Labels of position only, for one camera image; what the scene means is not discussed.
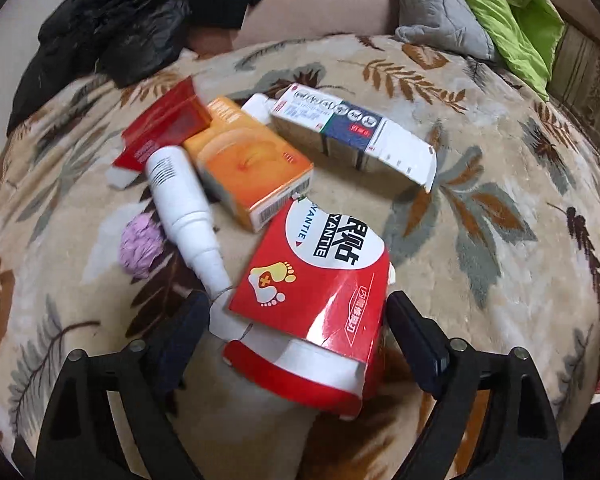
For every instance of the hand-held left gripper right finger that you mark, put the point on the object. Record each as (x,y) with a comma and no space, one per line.
(420,345)

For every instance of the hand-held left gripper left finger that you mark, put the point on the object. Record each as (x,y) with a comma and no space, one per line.
(179,345)

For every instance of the red and white cardboard box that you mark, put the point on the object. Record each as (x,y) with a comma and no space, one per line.
(320,310)

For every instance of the white plastic spray bottle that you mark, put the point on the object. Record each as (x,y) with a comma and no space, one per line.
(174,190)

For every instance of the orange cardboard box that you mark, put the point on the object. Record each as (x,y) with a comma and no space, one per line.
(250,165)

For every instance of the red cigarette box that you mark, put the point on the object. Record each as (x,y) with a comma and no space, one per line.
(164,125)

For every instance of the white and blue medicine box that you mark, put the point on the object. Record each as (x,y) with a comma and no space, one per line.
(350,130)

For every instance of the purple crumpled paper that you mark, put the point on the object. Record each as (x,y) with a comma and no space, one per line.
(139,247)

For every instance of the leaf-patterned beige blanket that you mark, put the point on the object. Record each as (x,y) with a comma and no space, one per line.
(480,200)

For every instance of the striped patterned sofa back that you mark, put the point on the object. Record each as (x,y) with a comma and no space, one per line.
(590,80)

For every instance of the black puffer jacket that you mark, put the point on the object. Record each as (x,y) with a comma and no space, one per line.
(109,20)

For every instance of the grey quilted pillow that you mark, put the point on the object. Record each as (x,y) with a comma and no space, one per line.
(440,5)

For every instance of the lime green patterned quilt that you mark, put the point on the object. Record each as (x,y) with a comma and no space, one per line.
(510,15)

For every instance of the pink padded cushion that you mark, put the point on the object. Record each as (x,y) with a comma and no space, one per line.
(320,10)

